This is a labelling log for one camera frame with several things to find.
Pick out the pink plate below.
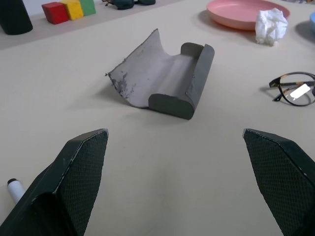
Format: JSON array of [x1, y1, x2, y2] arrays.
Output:
[[206, 0, 291, 31]]

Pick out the green wooden block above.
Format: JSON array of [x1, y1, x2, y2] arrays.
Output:
[[79, 0, 96, 17]]

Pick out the tortoiseshell eyeglasses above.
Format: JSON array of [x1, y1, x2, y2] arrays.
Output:
[[262, 71, 315, 107]]

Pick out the white marker with black cap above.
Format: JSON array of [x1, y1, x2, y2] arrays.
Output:
[[6, 178, 25, 205]]

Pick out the dark cylindrical cup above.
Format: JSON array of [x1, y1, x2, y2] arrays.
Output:
[[0, 0, 33, 35]]

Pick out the crumpled white tissue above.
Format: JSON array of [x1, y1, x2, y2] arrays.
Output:
[[255, 7, 288, 47]]

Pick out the grey glasses case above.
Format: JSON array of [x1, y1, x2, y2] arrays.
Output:
[[104, 29, 216, 120]]

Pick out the red wooden block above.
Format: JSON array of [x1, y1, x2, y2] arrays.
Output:
[[41, 1, 69, 25]]

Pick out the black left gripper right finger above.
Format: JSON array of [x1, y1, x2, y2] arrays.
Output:
[[242, 128, 315, 236]]

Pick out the yellow wooden block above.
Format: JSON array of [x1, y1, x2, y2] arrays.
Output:
[[60, 0, 84, 21]]

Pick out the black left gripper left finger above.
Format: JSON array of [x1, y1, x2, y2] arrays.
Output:
[[0, 128, 109, 236]]

